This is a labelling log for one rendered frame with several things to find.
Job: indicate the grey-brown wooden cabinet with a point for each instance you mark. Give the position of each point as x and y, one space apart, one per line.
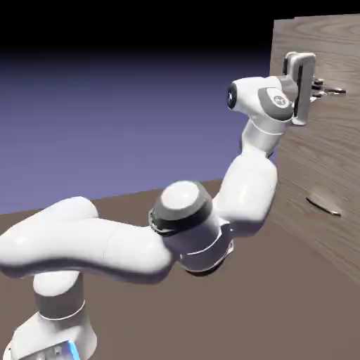
332 157

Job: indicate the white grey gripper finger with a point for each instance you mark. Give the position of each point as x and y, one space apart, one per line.
316 94
317 82

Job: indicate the wooden drawer front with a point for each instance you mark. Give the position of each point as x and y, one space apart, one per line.
323 242
334 50

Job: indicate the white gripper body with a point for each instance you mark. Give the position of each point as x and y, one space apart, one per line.
307 84

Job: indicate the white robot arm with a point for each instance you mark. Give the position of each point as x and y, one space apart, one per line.
135 247

